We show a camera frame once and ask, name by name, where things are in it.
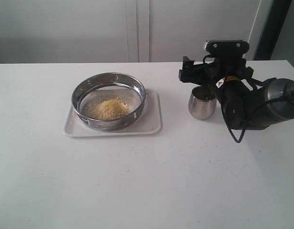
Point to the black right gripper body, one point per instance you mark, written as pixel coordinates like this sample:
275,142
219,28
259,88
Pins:
229,88

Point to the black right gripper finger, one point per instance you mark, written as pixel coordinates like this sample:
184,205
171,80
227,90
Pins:
187,64
197,73

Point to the stainless steel cup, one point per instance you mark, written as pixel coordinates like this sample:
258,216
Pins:
202,103

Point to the yellow fine grain pile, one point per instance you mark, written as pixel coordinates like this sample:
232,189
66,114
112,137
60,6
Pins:
110,109

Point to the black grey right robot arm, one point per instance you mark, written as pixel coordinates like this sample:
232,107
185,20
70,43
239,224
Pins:
271,102

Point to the round steel mesh sieve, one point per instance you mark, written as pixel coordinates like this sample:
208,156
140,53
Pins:
106,86

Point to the white rectangular plastic tray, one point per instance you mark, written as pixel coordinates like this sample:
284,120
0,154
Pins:
150,121

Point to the white cabinet with doors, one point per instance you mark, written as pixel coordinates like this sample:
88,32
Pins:
57,31

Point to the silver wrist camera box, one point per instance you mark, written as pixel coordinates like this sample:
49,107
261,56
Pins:
221,44

